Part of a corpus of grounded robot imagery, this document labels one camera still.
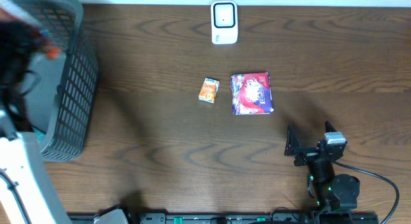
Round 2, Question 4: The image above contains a purple pink floral packet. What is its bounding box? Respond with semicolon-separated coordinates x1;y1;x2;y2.
230;72;274;115

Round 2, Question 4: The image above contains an orange tissue packet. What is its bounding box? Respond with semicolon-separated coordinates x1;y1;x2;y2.
198;78;220;103

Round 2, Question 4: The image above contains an orange red snack bar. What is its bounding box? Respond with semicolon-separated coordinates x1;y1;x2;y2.
1;0;62;60

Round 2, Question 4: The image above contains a mint green wipes packet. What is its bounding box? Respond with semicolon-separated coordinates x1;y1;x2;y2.
32;127;46;144

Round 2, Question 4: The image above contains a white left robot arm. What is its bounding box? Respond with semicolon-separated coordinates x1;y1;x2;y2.
1;21;71;223

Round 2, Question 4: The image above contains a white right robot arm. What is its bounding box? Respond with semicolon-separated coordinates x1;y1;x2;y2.
284;121;360;223

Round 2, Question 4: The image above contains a dark grey plastic basket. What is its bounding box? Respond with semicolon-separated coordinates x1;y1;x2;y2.
12;0;99;162

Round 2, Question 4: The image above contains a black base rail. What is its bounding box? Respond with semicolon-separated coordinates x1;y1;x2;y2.
69;211;380;224

